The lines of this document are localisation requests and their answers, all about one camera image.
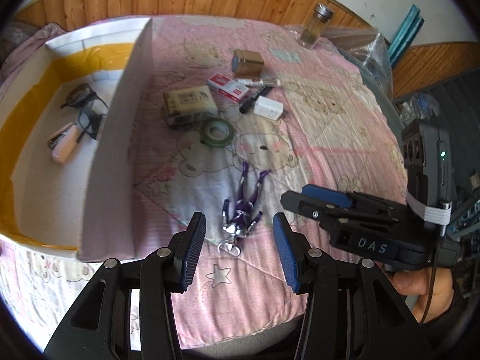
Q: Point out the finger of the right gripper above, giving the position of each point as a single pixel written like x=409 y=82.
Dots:
x=330 y=196
x=303 y=205

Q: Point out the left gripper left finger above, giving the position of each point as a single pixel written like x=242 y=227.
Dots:
x=166 y=271

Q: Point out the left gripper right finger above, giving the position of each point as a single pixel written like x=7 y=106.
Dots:
x=312 y=272

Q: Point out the green tape roll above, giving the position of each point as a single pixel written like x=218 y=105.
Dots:
x=216 y=132

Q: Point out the gold tissue pack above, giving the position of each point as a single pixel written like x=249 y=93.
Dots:
x=188 y=105

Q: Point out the right hand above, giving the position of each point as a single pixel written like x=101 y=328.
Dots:
x=416 y=283

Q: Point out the purple action figure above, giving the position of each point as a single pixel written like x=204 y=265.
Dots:
x=242 y=223

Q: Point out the white plug adapter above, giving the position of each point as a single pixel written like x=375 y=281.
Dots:
x=268 y=108

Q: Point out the black marker pen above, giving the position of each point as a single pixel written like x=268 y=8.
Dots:
x=250 y=102

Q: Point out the pink bear quilt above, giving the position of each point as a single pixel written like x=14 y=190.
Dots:
x=332 y=133

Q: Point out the small white tube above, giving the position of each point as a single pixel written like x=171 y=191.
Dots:
x=259 y=82

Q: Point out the red white staples box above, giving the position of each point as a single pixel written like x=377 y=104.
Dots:
x=227 y=87

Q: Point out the bubble wrap bag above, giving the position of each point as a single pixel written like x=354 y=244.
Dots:
x=367 y=50

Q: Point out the glass jar metal lid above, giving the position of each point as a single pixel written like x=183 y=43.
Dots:
x=315 y=26

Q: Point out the pink stapler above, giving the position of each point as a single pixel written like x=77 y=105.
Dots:
x=63 y=142

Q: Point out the white cardboard box yellow tape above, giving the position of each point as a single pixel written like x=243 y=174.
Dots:
x=82 y=208

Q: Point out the teal boards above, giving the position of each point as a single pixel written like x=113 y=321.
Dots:
x=405 y=35

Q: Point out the black safety glasses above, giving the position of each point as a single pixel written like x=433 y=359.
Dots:
x=92 y=110

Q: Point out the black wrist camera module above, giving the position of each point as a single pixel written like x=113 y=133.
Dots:
x=427 y=159

